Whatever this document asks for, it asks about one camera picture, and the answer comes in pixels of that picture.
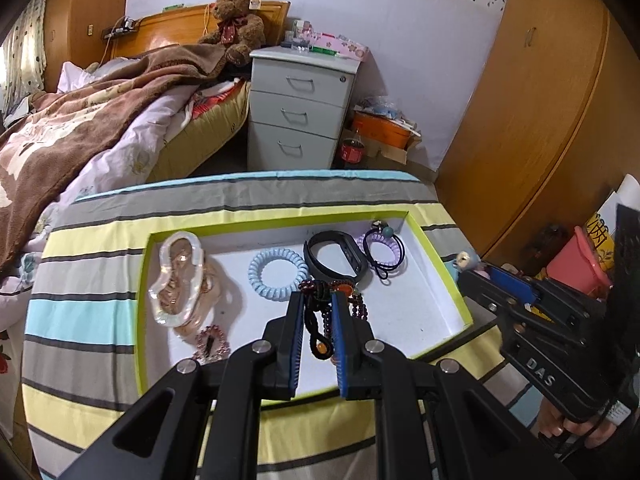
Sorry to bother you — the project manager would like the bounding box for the power strip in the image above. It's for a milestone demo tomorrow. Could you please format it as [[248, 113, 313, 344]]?
[[101, 16, 142, 40]]

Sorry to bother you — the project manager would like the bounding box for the cardboard box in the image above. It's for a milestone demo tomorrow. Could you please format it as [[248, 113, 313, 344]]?
[[339, 129, 422, 165]]

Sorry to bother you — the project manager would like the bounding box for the brown bead bracelet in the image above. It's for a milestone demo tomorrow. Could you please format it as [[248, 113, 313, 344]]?
[[297, 279, 370, 362]]

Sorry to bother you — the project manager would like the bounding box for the wide wooden wardrobe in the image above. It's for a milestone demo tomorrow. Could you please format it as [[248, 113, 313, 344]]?
[[434, 0, 640, 283]]

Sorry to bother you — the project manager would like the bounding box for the small red cup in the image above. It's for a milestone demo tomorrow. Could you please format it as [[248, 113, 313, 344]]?
[[340, 140, 367, 167]]

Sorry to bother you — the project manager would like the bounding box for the light blue spiral hair tie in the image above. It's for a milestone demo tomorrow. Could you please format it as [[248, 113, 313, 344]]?
[[248, 247, 311, 304]]

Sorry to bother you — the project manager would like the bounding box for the black smart band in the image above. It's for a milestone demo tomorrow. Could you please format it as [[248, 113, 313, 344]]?
[[303, 229, 374, 292]]

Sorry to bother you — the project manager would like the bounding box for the purple spiral hair tie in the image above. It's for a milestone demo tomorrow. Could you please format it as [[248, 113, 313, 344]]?
[[359, 227, 408, 270]]

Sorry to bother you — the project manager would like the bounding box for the pink floral box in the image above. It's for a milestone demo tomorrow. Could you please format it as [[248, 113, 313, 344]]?
[[309, 31, 372, 64]]

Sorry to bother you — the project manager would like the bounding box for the orange plastic basin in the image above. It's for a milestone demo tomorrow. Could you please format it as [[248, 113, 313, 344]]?
[[350, 109, 415, 151]]

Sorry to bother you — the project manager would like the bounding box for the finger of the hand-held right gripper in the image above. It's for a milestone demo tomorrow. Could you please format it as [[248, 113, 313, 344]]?
[[458, 271, 527, 332], [486, 265, 543, 307]]

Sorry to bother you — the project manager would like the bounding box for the wooden headboard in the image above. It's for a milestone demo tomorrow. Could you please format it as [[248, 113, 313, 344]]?
[[101, 1, 292, 63]]

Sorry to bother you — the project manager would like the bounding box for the yellow mattress cover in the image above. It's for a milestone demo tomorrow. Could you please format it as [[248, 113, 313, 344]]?
[[147, 80, 251, 183]]

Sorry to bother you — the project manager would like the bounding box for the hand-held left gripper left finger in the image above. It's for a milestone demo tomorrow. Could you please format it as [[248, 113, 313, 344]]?
[[60, 290, 308, 480]]

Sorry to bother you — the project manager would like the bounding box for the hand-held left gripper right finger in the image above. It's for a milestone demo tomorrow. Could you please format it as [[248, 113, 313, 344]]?
[[330, 290, 577, 480]]

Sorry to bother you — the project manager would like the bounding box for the brown teddy bear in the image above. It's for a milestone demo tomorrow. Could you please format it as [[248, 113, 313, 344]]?
[[198, 0, 267, 67]]

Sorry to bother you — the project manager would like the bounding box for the white drawer nightstand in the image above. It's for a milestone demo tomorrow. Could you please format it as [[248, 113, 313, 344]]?
[[246, 46, 362, 172]]

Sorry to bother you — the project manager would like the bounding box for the yellow book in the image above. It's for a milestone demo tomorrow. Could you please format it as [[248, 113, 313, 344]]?
[[584, 211, 617, 272]]

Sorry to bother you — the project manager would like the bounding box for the brown patterned blanket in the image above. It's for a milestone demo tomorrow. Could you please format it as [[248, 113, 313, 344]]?
[[0, 42, 251, 273]]

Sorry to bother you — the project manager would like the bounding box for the hair tie with white charm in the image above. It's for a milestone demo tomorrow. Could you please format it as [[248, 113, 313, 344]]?
[[451, 250, 490, 282]]

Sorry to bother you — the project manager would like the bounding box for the yellow-green shallow box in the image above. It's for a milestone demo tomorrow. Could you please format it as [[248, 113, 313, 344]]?
[[136, 208, 474, 397]]

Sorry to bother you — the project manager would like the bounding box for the black hair tie teal bead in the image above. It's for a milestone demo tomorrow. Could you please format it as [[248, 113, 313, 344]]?
[[361, 219, 407, 282]]

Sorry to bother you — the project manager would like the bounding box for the pink plastic bucket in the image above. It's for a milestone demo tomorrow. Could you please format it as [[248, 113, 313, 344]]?
[[541, 225, 614, 297]]

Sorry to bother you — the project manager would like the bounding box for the white pillow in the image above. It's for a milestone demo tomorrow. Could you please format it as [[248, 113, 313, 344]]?
[[56, 57, 132, 95]]

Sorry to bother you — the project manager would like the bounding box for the person's right hand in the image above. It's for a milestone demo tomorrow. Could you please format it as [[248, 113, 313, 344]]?
[[536, 394, 623, 451]]

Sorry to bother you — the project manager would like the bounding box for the clear shell hair claw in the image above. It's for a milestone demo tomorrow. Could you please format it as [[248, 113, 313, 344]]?
[[148, 231, 207, 332]]

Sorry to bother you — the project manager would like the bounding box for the narrow wooden wardrobe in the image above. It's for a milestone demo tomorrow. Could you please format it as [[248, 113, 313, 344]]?
[[44, 0, 134, 92]]

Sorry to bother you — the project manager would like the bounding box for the dotted curtain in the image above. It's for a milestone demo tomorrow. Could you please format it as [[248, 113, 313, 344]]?
[[0, 0, 49, 128]]

